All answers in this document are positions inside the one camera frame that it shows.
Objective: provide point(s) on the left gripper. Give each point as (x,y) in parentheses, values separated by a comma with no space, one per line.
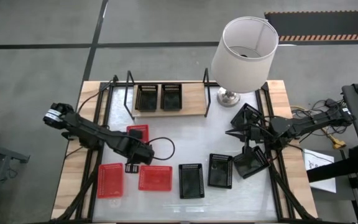
(140,152)

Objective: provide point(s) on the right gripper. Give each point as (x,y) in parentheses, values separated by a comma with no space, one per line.
(255,133)

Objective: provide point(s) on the black slotted plastic basket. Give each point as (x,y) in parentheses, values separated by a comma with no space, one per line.
(220,172)
(250,165)
(146,101)
(171,101)
(191,183)
(238,118)

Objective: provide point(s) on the red slotted plastic basket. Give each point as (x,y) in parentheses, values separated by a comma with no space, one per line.
(155,179)
(110,182)
(146,132)

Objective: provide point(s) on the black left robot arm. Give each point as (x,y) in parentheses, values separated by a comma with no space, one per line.
(85,130)

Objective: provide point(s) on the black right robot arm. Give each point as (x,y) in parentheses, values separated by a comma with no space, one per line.
(306,123)

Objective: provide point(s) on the table lamp with white shade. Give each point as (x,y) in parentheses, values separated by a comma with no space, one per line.
(244,71)

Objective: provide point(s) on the white paper sheet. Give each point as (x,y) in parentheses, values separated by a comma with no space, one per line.
(315,158)

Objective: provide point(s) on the black power adapter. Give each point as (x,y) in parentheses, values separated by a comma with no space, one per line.
(331,103)

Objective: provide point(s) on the black mat with hazard stripes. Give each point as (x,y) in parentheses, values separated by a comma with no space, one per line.
(322,25)

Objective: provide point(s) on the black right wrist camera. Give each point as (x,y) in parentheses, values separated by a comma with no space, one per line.
(248,150)

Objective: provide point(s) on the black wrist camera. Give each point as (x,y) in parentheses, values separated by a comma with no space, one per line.
(136,134)
(248,150)

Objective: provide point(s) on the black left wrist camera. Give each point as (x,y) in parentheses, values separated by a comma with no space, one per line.
(136,134)

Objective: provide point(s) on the wooden shelf with black frame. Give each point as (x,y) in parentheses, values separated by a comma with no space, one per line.
(194,102)

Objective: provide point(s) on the black aluminium rig frame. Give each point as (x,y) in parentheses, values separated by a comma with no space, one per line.
(108,99)

